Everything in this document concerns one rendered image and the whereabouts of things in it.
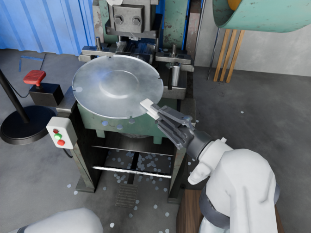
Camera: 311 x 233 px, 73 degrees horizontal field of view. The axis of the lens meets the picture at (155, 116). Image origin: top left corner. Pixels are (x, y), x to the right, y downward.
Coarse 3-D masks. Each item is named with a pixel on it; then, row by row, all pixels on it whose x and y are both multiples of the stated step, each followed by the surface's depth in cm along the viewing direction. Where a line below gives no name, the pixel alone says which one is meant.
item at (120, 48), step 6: (126, 42) 91; (132, 42) 91; (120, 48) 88; (126, 48) 88; (132, 48) 88; (138, 48) 88; (144, 48) 88; (150, 48) 88; (150, 54) 85; (150, 60) 87
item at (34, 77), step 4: (32, 72) 78; (36, 72) 78; (40, 72) 77; (44, 72) 78; (28, 76) 76; (32, 76) 76; (36, 76) 76; (40, 76) 76; (44, 76) 78; (24, 80) 74; (28, 80) 74; (32, 80) 74; (36, 80) 74; (40, 80) 75; (36, 84) 78; (40, 84) 79
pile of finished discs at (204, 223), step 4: (204, 216) 81; (204, 220) 80; (200, 224) 79; (204, 224) 79; (208, 224) 80; (212, 224) 79; (200, 228) 77; (204, 228) 78; (208, 228) 78; (212, 228) 78; (216, 228) 78; (220, 228) 78; (200, 232) 77; (204, 232) 77; (208, 232) 77; (212, 232) 77; (216, 232) 77; (220, 232) 77; (224, 232) 77; (228, 232) 77
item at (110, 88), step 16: (96, 64) 73; (112, 64) 74; (128, 64) 76; (144, 64) 77; (80, 80) 68; (96, 80) 68; (112, 80) 69; (128, 80) 70; (144, 80) 72; (160, 80) 73; (80, 96) 64; (96, 96) 64; (112, 96) 65; (128, 96) 66; (144, 96) 67; (160, 96) 68; (96, 112) 61; (112, 112) 62; (144, 112) 62
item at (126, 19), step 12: (108, 0) 68; (120, 0) 67; (132, 0) 68; (144, 0) 67; (108, 12) 72; (120, 12) 68; (132, 12) 68; (144, 12) 70; (120, 24) 71; (132, 24) 70; (144, 24) 73
